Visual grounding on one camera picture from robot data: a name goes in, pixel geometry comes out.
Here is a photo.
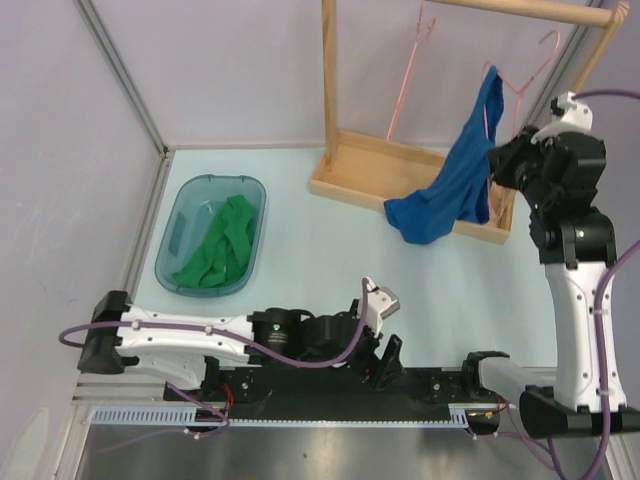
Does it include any blue tank top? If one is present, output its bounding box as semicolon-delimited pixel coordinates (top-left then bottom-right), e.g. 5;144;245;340
384;66;504;245

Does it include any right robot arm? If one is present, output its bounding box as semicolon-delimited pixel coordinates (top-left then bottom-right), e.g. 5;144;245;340
461;126;639;439

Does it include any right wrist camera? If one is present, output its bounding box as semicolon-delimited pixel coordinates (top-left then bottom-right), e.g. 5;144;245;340
530;91;593;145

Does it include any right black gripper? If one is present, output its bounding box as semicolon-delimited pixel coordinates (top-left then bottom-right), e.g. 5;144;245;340
486;125;555;211

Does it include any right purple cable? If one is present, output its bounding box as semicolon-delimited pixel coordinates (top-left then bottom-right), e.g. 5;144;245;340
544;88;640;479

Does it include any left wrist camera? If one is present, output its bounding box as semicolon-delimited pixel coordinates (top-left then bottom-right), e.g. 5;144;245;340
358;277;400;338

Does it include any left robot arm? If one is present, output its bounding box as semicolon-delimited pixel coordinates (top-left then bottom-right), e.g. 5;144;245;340
78;287;400;400

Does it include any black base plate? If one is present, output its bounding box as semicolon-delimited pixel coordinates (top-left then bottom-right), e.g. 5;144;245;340
189;367;498;423

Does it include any white cable duct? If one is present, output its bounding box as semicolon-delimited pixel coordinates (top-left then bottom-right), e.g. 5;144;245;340
92;403;481;429

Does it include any teal plastic bin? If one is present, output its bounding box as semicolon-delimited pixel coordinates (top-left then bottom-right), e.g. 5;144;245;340
155;174;266;298

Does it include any pink wire hanger with blue top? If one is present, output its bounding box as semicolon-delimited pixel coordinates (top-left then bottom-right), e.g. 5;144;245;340
487;29;561;224

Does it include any aluminium frame post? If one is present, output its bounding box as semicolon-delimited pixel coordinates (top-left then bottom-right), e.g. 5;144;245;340
73;0;167;158

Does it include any wooden clothes rack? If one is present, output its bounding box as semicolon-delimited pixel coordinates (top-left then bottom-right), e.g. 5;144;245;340
309;0;631;245

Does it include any green tank top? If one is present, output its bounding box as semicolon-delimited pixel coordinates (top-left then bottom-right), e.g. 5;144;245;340
172;194;256;289

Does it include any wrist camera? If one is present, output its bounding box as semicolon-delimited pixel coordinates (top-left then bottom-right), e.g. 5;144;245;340
530;91;593;145
358;277;400;338

